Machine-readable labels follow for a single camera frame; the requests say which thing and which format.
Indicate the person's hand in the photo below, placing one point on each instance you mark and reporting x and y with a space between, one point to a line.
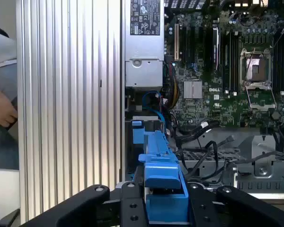
1 106

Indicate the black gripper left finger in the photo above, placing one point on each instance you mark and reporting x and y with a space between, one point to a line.
130 208

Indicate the green motherboard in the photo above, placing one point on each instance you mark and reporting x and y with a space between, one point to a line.
198 111

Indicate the silver power supply unit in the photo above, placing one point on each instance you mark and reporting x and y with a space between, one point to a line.
143 68

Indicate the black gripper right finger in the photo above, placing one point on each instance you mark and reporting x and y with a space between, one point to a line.
198 208

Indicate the white expansion slot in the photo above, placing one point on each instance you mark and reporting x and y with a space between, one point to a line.
176 42

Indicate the grey metal drive cage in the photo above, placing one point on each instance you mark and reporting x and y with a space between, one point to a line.
262 144

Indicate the silver finned chipset heatsink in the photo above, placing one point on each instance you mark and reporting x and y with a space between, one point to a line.
193 89

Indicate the black open PC case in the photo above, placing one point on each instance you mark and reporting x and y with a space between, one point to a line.
255 186

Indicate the thin metal locking lever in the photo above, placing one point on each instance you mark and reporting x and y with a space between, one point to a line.
249 62

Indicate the CPU socket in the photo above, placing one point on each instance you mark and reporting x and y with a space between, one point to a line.
242 68

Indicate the hard disk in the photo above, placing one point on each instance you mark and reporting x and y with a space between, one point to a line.
156 170

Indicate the person's grey shirt trunk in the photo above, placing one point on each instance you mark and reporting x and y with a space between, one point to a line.
3 61

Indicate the metal socket cover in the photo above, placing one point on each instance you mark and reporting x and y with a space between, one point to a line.
260 106

